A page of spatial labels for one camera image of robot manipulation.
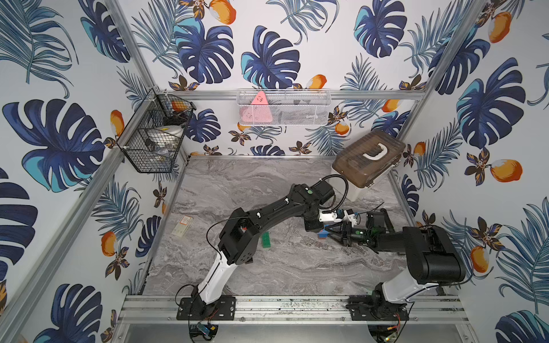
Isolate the white object in basket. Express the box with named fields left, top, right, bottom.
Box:
left=147, top=125, right=184, bottom=149

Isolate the white wire shelf basket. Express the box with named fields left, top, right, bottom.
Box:
left=236, top=89, right=332, bottom=126

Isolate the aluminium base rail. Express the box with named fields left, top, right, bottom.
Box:
left=118, top=296, right=470, bottom=324

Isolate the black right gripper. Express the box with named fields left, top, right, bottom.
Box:
left=325, top=222, right=370, bottom=246

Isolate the pink triangle object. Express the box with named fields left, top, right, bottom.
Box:
left=240, top=91, right=273, bottom=125

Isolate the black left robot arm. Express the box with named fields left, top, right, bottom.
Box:
left=194, top=180, right=335, bottom=306

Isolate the green lego brick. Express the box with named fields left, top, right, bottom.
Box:
left=262, top=232, right=271, bottom=250

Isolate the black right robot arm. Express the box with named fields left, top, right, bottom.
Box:
left=320, top=209, right=466, bottom=304

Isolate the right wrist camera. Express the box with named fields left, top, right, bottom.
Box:
left=343, top=210, right=360, bottom=227

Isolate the brown lidded storage box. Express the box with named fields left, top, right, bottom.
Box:
left=332, top=131, right=406, bottom=189

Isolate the black wire basket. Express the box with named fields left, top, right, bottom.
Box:
left=116, top=89, right=196, bottom=174

